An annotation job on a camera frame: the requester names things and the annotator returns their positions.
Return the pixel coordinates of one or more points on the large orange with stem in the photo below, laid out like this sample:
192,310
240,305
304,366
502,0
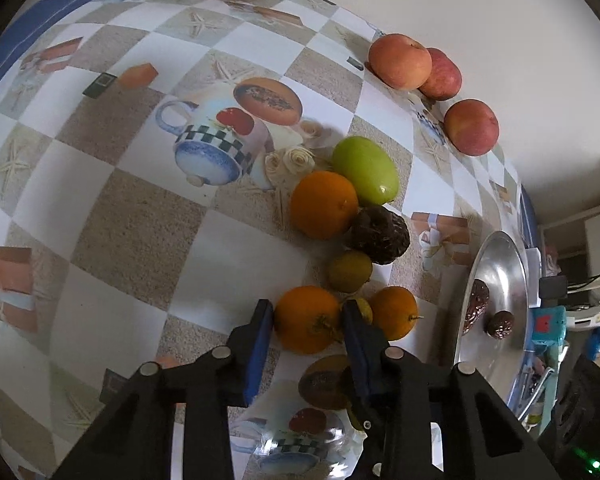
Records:
302,320

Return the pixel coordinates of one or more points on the small orange with stem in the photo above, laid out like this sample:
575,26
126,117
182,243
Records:
394,312

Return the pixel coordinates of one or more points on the small yellow fruit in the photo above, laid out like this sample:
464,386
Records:
364,309

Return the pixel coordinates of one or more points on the long dark dried fruit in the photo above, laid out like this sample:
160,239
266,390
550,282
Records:
477,306

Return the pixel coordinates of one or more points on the round orange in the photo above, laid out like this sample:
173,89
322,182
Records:
324,204

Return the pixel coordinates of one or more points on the red apple right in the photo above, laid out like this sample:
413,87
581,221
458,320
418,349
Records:
471,127

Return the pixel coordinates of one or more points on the printed checkered tablecloth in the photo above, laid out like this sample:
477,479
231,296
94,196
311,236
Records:
130,210

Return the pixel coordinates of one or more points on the red peach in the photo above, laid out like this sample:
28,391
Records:
400,61

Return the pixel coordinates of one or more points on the red apple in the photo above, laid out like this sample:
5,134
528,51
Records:
447,76
471,127

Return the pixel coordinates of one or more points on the round dark dried fruit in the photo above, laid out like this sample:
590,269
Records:
500,325

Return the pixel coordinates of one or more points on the small green lime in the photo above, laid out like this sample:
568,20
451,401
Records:
350,271

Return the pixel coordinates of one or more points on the teal toy box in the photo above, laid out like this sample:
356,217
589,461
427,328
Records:
547,326

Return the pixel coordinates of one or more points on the green mango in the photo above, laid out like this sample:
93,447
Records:
365,167

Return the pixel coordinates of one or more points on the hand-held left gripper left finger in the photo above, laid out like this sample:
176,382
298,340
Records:
257,355

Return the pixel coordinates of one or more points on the white shelf unit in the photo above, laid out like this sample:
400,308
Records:
587,240

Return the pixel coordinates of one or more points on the round metal plate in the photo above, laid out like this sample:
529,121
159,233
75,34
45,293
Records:
502,280

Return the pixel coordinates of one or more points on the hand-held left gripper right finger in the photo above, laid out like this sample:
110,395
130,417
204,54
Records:
358,360

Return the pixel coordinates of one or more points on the dark brown wrinkled fruit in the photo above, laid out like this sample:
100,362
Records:
378,234

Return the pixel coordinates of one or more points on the red apple middle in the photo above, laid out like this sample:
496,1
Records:
447,76

